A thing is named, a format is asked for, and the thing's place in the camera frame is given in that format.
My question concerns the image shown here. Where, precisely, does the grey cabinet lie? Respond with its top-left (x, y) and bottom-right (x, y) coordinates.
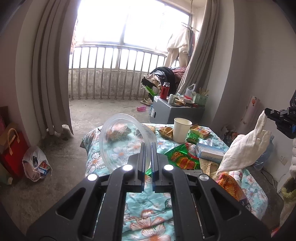
top-left (149, 96), bottom-right (205, 124)

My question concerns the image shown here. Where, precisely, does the white plastic bag on floor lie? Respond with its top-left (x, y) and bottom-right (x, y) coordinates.
top-left (22, 146), bottom-right (52, 182)

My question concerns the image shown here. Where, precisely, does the red green snack bag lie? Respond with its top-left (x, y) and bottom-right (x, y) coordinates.
top-left (165, 143), bottom-right (200, 170)

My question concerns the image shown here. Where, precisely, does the metal balcony railing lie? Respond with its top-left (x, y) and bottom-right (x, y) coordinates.
top-left (68, 44), bottom-right (167, 100)

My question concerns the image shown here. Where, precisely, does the orange red snack bag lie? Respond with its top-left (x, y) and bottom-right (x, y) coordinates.
top-left (190, 124), bottom-right (211, 139)

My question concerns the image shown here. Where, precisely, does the floral quilt covered table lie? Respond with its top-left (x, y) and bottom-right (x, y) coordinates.
top-left (80, 127), bottom-right (268, 240)

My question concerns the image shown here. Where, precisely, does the orange chips bag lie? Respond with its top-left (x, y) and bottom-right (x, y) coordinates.
top-left (216, 173), bottom-right (249, 207)

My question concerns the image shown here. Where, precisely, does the red gift bag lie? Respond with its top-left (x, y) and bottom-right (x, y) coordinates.
top-left (1, 128), bottom-right (29, 179)

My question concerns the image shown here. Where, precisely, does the white paper cup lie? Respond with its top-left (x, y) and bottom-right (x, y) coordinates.
top-left (173, 118), bottom-right (192, 144)

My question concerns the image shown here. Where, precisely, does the crumpled beige tissue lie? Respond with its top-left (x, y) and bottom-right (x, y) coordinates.
top-left (199, 158), bottom-right (219, 178)

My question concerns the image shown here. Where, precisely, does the red thermos bottle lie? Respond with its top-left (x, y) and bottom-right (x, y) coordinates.
top-left (159, 82), bottom-right (170, 100)

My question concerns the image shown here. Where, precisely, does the large clear water jug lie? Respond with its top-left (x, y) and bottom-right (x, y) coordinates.
top-left (253, 135), bottom-right (274, 171)

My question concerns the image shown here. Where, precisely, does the grey curtain left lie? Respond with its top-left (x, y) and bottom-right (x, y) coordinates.
top-left (32, 1), bottom-right (80, 137)

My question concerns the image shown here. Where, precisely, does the clear plastic bowl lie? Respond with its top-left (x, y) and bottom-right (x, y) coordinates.
top-left (99, 113), bottom-right (157, 172)

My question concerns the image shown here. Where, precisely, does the green snack wrapper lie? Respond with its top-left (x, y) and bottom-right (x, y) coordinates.
top-left (186, 130), bottom-right (199, 144)

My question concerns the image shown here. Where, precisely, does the grey curtain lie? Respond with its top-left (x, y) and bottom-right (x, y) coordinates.
top-left (177, 0), bottom-right (220, 94)
top-left (32, 1), bottom-right (80, 137)

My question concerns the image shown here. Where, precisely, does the grey curtain right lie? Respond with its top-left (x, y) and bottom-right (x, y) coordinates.
top-left (177, 0), bottom-right (220, 94)

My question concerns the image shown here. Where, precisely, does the gold snack wrapper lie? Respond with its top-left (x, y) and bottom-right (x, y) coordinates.
top-left (107, 123), bottom-right (132, 142)

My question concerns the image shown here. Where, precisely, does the green plastic basket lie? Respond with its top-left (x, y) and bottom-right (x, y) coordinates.
top-left (193, 93), bottom-right (208, 106)

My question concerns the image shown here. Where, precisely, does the white blue carton box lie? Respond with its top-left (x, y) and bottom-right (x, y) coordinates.
top-left (195, 143), bottom-right (224, 164)

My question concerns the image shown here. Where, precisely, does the white cloth glove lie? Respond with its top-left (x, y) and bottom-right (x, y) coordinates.
top-left (216, 112), bottom-right (271, 175)

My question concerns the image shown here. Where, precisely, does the floral rolled mat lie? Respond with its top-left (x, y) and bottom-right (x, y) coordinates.
top-left (237, 96), bottom-right (260, 134)

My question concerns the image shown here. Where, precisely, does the small yellow snack packet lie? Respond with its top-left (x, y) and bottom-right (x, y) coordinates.
top-left (158, 126), bottom-right (174, 140)

